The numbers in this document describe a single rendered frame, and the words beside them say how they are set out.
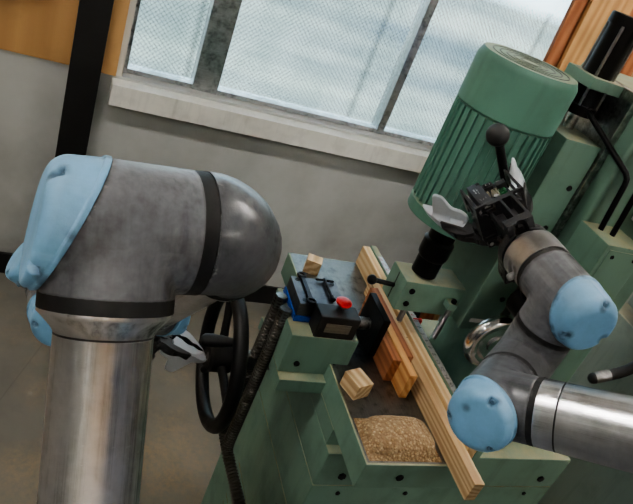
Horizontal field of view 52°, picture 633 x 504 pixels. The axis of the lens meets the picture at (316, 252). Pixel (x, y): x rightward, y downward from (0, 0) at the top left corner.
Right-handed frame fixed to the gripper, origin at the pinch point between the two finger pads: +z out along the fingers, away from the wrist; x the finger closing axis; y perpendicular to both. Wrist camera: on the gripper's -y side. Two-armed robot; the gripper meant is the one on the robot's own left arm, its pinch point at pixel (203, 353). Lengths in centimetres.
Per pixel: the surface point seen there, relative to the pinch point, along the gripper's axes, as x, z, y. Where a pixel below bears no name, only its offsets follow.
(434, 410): 15.0, 31.5, -23.7
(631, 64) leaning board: -124, 119, -132
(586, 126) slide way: -7, 22, -76
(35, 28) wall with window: -134, -38, 14
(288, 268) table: -32.1, 20.9, -11.3
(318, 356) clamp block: 1.3, 16.7, -13.0
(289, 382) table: 3.3, 15.3, -6.3
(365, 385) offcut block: 9.8, 21.2, -17.6
